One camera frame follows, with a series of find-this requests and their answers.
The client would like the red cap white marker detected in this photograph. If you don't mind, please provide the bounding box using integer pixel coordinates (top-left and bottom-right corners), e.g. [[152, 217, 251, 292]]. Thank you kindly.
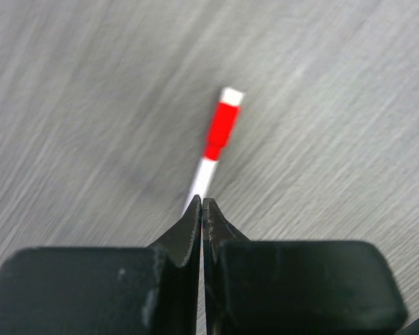
[[182, 87, 245, 212]]

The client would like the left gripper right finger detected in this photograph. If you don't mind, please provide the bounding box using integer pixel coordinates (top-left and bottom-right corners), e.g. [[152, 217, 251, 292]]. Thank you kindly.
[[202, 199, 408, 334]]

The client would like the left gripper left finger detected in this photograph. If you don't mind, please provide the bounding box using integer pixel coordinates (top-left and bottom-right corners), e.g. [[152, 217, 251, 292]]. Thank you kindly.
[[0, 196, 202, 334]]

